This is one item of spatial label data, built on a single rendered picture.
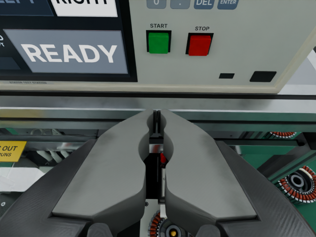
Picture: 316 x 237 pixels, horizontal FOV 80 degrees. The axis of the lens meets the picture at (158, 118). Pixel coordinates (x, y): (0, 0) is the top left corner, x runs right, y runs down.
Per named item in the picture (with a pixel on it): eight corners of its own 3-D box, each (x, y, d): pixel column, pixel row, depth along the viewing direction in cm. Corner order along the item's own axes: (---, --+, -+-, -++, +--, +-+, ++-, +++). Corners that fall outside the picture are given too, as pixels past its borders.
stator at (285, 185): (302, 215, 48) (312, 212, 45) (262, 181, 53) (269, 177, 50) (320, 185, 53) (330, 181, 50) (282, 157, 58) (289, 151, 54)
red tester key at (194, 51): (207, 56, 18) (211, 39, 17) (188, 56, 18) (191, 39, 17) (205, 50, 19) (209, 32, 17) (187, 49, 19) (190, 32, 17)
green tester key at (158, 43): (168, 54, 18) (169, 36, 17) (149, 53, 18) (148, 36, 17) (167, 47, 19) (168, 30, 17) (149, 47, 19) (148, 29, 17)
